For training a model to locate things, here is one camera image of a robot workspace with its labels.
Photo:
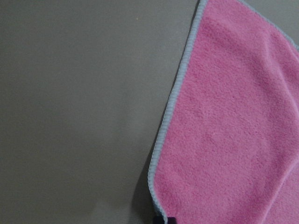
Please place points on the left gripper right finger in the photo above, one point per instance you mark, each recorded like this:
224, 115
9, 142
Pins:
171, 220

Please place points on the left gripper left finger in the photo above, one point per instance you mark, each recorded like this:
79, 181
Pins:
157, 220

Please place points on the pink towel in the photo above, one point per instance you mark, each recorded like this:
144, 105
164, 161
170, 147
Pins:
227, 150

